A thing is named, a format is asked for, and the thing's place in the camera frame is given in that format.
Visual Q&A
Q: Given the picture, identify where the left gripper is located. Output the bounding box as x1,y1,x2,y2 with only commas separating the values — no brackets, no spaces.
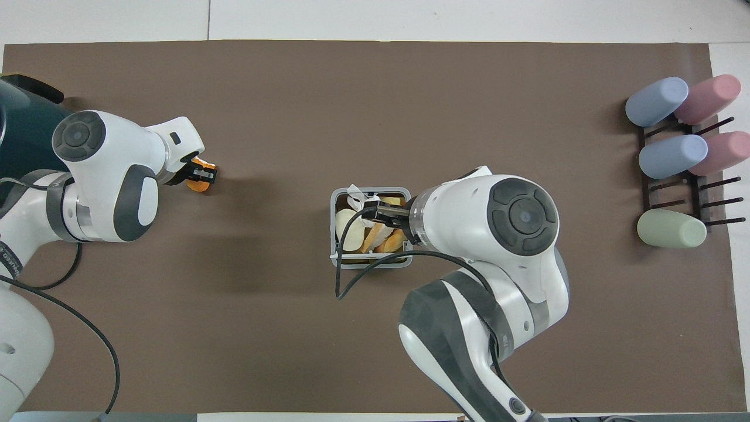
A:
165,154,199,187

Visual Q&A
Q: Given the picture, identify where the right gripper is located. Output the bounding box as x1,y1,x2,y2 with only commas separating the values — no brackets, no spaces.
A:
360,197,422,246

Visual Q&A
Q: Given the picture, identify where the orange trash piece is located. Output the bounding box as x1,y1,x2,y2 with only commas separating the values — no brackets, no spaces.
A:
186,156,218,193

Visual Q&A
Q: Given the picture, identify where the white paper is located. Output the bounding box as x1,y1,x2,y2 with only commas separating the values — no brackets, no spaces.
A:
346,184,383,212

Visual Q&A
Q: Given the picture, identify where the orange bread slice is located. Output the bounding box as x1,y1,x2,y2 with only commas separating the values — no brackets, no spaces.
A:
361,223,387,254

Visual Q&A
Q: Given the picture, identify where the golden bread roll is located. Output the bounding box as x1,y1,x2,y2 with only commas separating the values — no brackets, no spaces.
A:
375,229,408,254

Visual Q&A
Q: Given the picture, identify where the pale round bread piece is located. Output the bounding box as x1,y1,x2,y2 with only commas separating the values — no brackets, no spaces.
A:
335,209,369,253

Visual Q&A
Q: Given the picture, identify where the grey square basket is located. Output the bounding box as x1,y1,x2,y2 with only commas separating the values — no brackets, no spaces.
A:
329,187,414,269

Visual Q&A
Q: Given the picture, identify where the green cup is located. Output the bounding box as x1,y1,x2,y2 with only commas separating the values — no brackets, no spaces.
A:
636,209,708,249

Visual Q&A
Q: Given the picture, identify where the blue cup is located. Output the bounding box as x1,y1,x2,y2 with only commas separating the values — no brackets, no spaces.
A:
625,76,690,128
638,134,709,180

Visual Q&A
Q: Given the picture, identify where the dark brown cup rack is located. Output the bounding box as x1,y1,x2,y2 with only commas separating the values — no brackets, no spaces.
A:
637,116,747,235

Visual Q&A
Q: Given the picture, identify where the pink cup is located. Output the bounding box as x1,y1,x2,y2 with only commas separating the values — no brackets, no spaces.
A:
688,131,750,177
674,74,742,125

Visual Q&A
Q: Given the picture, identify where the black cable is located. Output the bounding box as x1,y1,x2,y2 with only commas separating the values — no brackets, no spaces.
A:
9,241,83,292
335,204,507,379
0,274,121,416

